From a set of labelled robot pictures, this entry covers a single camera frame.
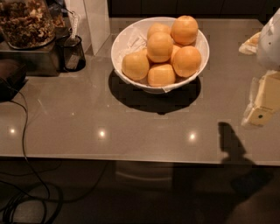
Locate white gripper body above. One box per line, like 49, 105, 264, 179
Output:
256, 8, 280, 71

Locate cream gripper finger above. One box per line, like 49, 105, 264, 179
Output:
241, 70, 280, 128
239, 32, 260, 55

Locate small middle orange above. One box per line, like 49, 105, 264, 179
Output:
170, 44, 181, 64

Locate white ceramic bowl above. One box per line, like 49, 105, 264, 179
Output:
110, 16, 211, 95

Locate white paper bag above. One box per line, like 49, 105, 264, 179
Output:
64, 0, 110, 55

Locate white spatula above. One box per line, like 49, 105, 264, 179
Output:
64, 11, 79, 46

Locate steel box appliance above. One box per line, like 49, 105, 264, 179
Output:
0, 41, 60, 77

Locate glass jar of nuts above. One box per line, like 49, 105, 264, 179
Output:
0, 0, 55, 50

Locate dark brown box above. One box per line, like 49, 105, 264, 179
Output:
0, 59, 27, 102

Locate black cable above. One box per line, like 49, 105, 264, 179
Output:
0, 87, 110, 224

